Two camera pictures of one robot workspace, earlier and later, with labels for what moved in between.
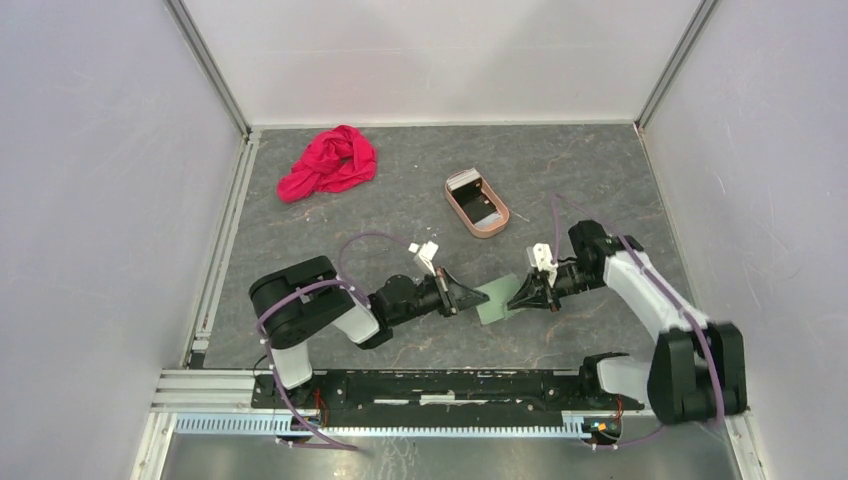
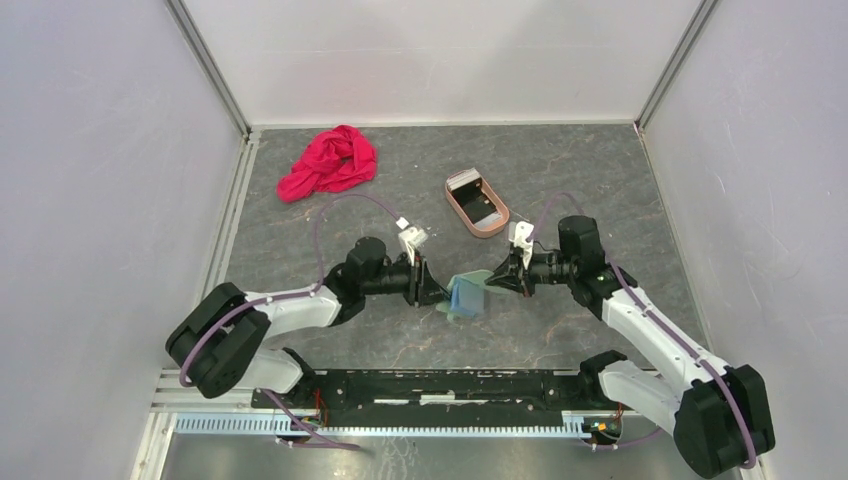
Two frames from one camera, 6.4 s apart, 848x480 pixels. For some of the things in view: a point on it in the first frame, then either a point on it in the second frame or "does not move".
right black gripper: [532, 295] → [504, 276]
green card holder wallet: [499, 292] → [447, 307]
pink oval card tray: [483, 231] does not move
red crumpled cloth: [331, 161] does not move
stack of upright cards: [462, 178] does not move
